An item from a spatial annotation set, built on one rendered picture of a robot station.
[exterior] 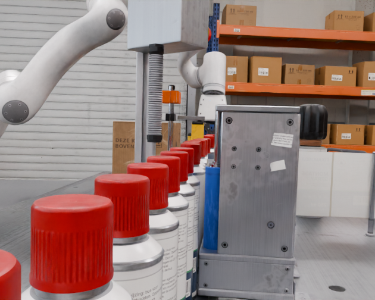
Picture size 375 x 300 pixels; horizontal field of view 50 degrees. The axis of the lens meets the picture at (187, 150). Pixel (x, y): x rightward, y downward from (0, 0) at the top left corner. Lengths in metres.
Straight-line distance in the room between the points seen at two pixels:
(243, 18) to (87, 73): 2.10
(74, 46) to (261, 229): 0.87
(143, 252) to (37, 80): 1.05
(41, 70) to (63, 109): 4.22
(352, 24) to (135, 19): 4.53
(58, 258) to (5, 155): 5.53
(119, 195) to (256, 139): 0.33
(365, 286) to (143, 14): 0.69
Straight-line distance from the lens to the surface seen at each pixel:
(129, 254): 0.23
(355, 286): 0.68
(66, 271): 0.16
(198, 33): 0.90
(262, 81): 4.87
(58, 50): 1.26
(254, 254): 0.56
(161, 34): 0.89
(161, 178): 0.30
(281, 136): 0.53
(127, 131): 1.62
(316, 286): 0.66
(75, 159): 5.45
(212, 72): 1.45
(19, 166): 5.64
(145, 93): 0.99
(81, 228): 0.16
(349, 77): 5.31
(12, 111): 1.24
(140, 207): 0.23
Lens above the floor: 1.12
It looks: 4 degrees down
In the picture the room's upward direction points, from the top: 2 degrees clockwise
